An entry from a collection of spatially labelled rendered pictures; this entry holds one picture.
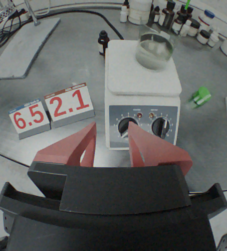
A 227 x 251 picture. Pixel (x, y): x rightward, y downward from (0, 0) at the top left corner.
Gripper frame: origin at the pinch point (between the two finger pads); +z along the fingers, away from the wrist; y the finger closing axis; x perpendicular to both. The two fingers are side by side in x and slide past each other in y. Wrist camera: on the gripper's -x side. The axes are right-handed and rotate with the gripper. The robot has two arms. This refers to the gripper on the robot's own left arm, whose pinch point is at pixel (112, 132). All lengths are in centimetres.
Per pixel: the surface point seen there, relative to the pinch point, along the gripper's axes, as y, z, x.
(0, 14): 31.7, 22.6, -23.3
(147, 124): -5.8, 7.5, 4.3
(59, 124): 11.1, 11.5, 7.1
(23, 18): 43, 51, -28
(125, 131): -2.0, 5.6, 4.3
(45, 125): 14.3, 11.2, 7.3
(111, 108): 0.1, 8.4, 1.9
